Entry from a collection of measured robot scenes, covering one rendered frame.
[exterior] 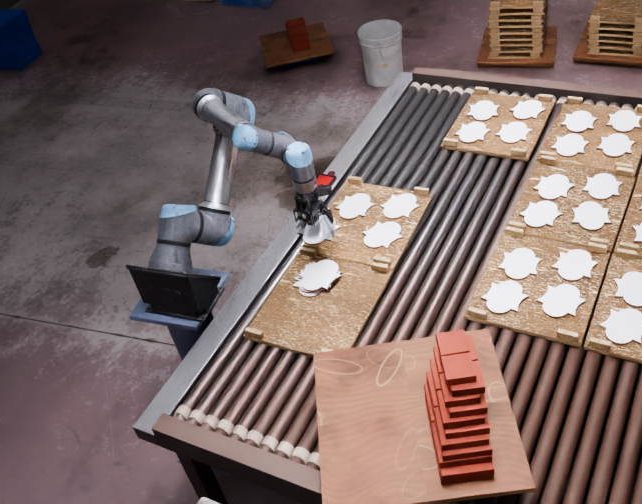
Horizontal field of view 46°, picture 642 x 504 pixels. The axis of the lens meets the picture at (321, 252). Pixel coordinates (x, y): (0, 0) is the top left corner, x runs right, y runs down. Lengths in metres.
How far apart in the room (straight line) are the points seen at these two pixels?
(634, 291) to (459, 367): 0.85
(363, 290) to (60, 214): 2.83
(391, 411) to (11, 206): 3.63
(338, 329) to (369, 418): 0.44
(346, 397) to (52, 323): 2.42
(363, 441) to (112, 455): 1.74
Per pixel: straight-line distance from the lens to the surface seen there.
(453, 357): 1.77
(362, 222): 2.71
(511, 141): 3.03
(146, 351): 3.82
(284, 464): 2.08
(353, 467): 1.94
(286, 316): 2.43
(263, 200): 4.47
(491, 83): 3.41
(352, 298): 2.44
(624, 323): 2.36
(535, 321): 2.35
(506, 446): 1.95
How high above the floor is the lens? 2.68
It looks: 42 degrees down
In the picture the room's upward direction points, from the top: 12 degrees counter-clockwise
